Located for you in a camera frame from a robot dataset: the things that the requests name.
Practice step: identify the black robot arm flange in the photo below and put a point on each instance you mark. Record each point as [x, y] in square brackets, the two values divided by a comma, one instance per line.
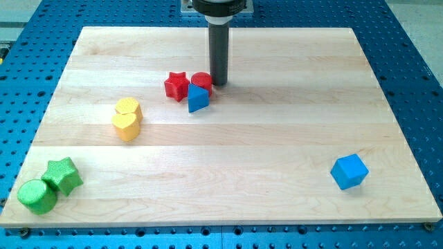
[216, 8]

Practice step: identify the blue triangle block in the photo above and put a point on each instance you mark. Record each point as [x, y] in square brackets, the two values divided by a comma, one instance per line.
[198, 98]

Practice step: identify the red cylinder block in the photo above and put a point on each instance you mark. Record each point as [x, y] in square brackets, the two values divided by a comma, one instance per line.
[203, 80]

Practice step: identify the red star block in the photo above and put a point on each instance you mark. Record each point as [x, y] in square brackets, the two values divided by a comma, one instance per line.
[176, 86]

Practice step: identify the light wooden board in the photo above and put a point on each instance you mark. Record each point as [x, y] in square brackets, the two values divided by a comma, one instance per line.
[261, 152]

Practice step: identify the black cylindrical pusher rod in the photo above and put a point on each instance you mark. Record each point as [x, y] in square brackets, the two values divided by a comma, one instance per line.
[218, 41]

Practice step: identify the yellow heart block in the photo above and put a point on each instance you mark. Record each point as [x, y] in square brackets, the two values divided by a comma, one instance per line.
[126, 125]

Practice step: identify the yellow hexagon block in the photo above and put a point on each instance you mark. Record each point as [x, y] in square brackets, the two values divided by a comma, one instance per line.
[129, 105]

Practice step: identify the blue cube block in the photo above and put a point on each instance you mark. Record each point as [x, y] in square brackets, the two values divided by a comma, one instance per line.
[349, 171]

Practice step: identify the green star block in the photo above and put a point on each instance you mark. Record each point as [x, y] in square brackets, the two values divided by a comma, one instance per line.
[62, 176]

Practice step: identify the green cylinder block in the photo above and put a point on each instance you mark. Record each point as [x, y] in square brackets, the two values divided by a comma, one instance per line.
[37, 196]

